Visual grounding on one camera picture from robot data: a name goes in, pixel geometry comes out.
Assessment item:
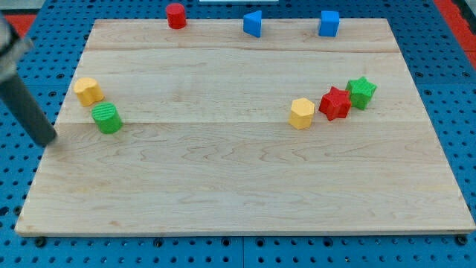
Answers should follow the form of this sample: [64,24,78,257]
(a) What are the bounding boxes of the green cylinder block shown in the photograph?
[91,102,123,134]

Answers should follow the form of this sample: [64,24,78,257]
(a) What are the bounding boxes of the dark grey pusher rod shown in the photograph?
[1,74,57,147]

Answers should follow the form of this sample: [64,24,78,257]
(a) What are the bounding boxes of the wooden board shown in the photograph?
[16,19,475,237]

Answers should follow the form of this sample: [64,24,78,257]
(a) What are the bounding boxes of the red cylinder block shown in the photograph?
[165,3,187,29]

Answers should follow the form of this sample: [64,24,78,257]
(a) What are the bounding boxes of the blue cube block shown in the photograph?
[318,10,340,37]

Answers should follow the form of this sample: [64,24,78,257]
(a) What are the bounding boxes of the green star block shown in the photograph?
[346,77,377,110]

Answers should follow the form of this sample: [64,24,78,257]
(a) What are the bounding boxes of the red star block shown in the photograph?
[318,86,352,121]

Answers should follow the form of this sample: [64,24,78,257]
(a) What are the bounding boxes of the silver rod mount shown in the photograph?
[1,13,33,83]

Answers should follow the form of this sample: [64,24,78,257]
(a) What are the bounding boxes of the blue triangle block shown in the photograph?
[242,10,262,38]

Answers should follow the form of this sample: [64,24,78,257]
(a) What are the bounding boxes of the yellow heart block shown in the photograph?
[73,77,105,106]

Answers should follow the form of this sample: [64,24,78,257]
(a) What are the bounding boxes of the yellow hexagon block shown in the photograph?
[288,98,315,130]

